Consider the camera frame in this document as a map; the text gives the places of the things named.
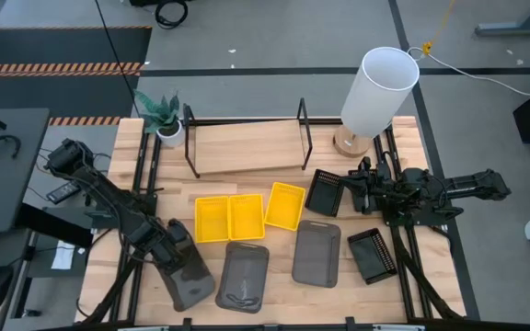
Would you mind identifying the white paper sheet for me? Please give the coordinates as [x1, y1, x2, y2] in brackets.
[51, 240, 76, 271]

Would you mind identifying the yellow plastic basket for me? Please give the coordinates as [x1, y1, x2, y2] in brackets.
[263, 181, 307, 232]
[193, 196, 231, 245]
[227, 193, 267, 242]

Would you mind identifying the black metal rig frame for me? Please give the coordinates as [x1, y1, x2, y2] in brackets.
[75, 114, 468, 331]

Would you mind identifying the black hazard striped floor mat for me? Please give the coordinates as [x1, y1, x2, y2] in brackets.
[0, 26, 154, 126]

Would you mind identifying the white shade wooden base lamp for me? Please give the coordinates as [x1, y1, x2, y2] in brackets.
[332, 45, 421, 159]

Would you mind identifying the black plastic basket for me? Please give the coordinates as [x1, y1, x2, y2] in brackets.
[304, 168, 347, 219]
[346, 227, 398, 286]

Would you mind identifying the coiled black cable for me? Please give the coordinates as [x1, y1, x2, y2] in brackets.
[154, 0, 190, 30]

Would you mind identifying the wooden shelf with black frame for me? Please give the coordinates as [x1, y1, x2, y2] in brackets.
[181, 97, 315, 179]

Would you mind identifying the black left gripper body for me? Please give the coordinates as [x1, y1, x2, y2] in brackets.
[153, 219, 198, 276]

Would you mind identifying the dark grey desk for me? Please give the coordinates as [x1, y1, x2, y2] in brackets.
[0, 108, 51, 234]

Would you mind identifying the grey metal table leg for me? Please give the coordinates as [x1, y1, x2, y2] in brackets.
[474, 0, 530, 38]

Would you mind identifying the white lamp cable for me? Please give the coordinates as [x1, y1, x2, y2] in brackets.
[406, 45, 530, 97]

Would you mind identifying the grey plastic basket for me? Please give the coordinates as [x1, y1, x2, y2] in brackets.
[214, 241, 271, 314]
[157, 223, 216, 313]
[291, 219, 342, 290]

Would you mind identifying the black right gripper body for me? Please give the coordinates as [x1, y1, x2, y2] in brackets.
[351, 156, 388, 215]

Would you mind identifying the green plant in white pot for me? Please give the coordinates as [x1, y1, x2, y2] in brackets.
[133, 89, 186, 148]

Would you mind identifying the black power adapter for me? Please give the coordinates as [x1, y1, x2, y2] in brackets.
[46, 181, 82, 205]

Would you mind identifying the thin black cable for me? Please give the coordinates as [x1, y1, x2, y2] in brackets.
[93, 0, 141, 117]

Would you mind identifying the yellow hanging cord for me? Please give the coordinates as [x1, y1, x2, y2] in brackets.
[421, 0, 457, 56]

